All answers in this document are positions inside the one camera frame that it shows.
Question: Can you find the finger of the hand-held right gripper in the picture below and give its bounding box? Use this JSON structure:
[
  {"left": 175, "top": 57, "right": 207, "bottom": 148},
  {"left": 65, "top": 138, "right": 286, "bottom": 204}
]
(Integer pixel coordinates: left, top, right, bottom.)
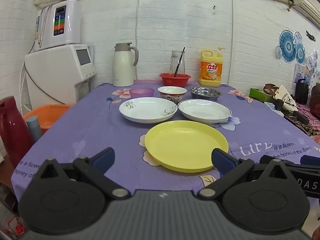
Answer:
[{"left": 259, "top": 154, "right": 320, "bottom": 173}]

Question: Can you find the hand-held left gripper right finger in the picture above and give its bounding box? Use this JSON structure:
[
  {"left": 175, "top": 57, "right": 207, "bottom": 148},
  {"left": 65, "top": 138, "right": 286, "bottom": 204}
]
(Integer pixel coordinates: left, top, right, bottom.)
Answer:
[{"left": 197, "top": 148, "right": 291, "bottom": 201}]

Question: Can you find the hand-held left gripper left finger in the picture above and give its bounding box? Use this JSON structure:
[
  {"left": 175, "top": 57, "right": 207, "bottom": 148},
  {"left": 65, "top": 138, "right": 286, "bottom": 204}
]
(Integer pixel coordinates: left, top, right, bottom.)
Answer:
[{"left": 37, "top": 147, "right": 131, "bottom": 201}]

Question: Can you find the yellow plastic plate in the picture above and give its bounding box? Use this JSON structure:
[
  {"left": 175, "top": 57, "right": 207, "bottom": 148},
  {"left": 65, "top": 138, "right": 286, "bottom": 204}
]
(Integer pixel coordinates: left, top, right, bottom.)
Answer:
[{"left": 144, "top": 120, "right": 229, "bottom": 173}]

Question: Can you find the stainless steel bowl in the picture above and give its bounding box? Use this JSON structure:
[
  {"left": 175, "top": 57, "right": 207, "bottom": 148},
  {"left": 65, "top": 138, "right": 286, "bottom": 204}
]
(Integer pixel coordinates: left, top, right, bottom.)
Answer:
[{"left": 189, "top": 87, "right": 222, "bottom": 102}]

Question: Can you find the white ceramic bowl patterned outside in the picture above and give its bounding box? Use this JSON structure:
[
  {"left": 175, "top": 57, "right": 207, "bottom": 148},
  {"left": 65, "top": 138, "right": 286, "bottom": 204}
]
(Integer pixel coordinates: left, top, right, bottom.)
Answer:
[{"left": 157, "top": 86, "right": 188, "bottom": 104}]

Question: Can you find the purple floral tablecloth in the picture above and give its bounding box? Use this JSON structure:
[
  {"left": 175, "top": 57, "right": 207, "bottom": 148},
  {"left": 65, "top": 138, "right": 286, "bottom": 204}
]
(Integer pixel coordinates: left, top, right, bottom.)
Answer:
[{"left": 11, "top": 81, "right": 320, "bottom": 203}]

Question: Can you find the long black power adapter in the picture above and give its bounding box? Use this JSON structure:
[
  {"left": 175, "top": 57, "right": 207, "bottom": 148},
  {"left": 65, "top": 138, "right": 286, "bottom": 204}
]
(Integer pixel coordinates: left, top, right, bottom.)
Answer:
[{"left": 292, "top": 110, "right": 310, "bottom": 125}]

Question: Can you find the white plate blue rim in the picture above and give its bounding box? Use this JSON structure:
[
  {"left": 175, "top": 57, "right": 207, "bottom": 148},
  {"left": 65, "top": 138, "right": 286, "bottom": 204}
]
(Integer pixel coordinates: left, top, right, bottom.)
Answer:
[{"left": 177, "top": 99, "right": 232, "bottom": 124}]

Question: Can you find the large brown bag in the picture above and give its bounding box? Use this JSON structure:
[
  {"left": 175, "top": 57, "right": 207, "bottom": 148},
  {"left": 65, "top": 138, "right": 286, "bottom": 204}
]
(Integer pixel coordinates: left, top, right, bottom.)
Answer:
[{"left": 308, "top": 82, "right": 320, "bottom": 119}]

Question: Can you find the white plate floral print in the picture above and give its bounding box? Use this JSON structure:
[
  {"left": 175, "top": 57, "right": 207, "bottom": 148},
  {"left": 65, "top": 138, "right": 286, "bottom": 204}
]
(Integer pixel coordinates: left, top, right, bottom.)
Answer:
[{"left": 119, "top": 97, "right": 178, "bottom": 124}]

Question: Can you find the white blue box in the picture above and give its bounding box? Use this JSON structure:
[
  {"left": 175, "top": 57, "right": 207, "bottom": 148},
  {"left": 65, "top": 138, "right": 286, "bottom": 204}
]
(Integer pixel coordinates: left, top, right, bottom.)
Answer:
[{"left": 264, "top": 101, "right": 284, "bottom": 117}]

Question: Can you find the black speaker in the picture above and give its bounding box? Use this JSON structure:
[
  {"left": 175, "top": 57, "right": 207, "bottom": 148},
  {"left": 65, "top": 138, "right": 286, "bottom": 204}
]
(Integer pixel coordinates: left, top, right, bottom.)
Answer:
[{"left": 294, "top": 78, "right": 309, "bottom": 104}]

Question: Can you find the orange plastic basin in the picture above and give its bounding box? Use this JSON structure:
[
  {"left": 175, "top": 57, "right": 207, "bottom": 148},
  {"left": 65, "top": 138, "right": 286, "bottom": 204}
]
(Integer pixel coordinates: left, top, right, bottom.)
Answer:
[{"left": 23, "top": 104, "right": 72, "bottom": 134}]

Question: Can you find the cream paper tote bag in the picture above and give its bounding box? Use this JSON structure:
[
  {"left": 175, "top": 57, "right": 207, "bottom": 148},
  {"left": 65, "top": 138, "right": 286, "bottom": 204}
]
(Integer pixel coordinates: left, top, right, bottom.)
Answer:
[{"left": 273, "top": 84, "right": 298, "bottom": 111}]

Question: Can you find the purple plastic bowl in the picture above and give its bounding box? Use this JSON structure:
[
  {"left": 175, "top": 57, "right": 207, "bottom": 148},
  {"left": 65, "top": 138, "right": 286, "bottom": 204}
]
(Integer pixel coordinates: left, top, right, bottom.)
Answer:
[{"left": 129, "top": 87, "right": 155, "bottom": 99}]

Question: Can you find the grey blue cylinder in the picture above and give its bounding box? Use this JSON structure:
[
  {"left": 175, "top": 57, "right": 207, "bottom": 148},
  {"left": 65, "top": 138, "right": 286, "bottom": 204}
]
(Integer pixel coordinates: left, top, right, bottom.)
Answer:
[{"left": 26, "top": 116, "right": 43, "bottom": 143}]

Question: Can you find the green box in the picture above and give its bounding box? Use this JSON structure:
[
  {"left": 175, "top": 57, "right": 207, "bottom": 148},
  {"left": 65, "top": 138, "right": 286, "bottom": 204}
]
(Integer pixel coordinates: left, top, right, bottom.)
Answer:
[{"left": 249, "top": 88, "right": 269, "bottom": 103}]

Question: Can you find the small brown bag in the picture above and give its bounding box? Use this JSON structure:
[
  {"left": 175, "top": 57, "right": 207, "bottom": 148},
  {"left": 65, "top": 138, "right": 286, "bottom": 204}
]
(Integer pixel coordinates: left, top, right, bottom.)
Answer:
[{"left": 263, "top": 83, "right": 279, "bottom": 94}]

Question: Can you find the yellow detergent bottle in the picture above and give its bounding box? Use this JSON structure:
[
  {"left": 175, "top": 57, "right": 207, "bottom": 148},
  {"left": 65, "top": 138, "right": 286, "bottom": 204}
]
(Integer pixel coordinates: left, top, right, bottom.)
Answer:
[{"left": 199, "top": 47, "right": 226, "bottom": 88}]

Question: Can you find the white thermal carafe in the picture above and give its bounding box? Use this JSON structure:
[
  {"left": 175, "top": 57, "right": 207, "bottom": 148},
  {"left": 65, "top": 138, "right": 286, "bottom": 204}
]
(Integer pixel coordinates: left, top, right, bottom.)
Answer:
[{"left": 112, "top": 42, "right": 139, "bottom": 87}]

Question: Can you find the red thermos flask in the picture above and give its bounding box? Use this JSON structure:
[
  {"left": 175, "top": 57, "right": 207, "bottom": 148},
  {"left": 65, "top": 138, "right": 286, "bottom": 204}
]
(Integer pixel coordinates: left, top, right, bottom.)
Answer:
[{"left": 0, "top": 96, "right": 34, "bottom": 169}]

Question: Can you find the red plastic basket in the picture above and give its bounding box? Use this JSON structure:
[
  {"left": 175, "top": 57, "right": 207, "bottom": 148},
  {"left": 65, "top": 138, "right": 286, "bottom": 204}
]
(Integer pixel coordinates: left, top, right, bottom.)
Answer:
[{"left": 159, "top": 73, "right": 192, "bottom": 87}]

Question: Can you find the white water purifier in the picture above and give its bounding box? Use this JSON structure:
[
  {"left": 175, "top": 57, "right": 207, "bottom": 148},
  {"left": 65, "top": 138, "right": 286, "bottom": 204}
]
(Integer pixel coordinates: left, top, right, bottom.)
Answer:
[{"left": 24, "top": 44, "right": 97, "bottom": 106}]

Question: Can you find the clear glass jar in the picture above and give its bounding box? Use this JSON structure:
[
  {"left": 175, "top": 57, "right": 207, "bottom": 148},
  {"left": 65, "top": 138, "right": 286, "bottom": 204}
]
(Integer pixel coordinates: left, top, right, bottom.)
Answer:
[{"left": 170, "top": 51, "right": 186, "bottom": 75}]

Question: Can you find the medium blue paper fan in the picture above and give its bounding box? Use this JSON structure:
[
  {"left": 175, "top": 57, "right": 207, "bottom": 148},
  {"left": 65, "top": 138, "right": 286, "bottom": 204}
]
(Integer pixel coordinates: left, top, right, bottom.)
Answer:
[{"left": 295, "top": 42, "right": 306, "bottom": 64}]

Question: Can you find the large blue paper fan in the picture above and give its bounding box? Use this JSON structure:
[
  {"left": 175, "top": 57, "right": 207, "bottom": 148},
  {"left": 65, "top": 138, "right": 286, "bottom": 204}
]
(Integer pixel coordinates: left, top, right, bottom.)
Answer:
[{"left": 278, "top": 30, "right": 298, "bottom": 63}]

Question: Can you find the white water ionizer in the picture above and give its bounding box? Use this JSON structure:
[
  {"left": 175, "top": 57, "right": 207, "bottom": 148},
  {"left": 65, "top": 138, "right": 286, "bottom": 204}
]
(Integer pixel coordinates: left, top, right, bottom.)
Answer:
[{"left": 34, "top": 0, "right": 82, "bottom": 52}]

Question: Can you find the white air conditioner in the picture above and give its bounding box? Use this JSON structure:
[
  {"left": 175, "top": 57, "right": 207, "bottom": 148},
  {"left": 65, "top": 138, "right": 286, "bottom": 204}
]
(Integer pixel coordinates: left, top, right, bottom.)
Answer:
[{"left": 286, "top": 0, "right": 320, "bottom": 26}]

